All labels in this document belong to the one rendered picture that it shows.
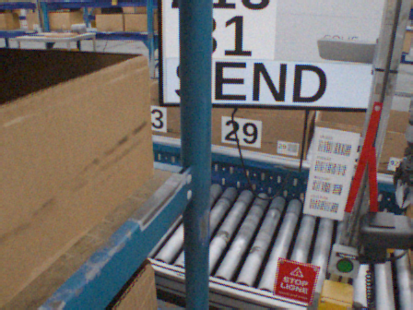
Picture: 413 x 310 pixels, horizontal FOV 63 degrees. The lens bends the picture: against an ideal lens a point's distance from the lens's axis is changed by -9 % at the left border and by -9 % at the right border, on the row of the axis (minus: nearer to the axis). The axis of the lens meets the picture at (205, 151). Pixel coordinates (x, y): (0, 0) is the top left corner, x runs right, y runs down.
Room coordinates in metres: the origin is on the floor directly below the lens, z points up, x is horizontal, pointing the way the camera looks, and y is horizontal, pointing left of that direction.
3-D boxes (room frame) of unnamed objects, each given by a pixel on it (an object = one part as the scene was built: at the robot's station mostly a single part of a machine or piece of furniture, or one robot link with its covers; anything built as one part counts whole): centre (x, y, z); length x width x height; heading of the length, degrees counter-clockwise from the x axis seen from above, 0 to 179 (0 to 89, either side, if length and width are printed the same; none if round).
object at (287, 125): (1.42, -0.25, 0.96); 0.39 x 0.29 x 0.17; 68
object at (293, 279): (0.61, -0.25, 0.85); 0.16 x 0.01 x 0.13; 68
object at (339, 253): (0.58, -0.31, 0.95); 0.07 x 0.03 x 0.07; 68
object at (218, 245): (1.00, -0.08, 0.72); 0.52 x 0.05 x 0.05; 158
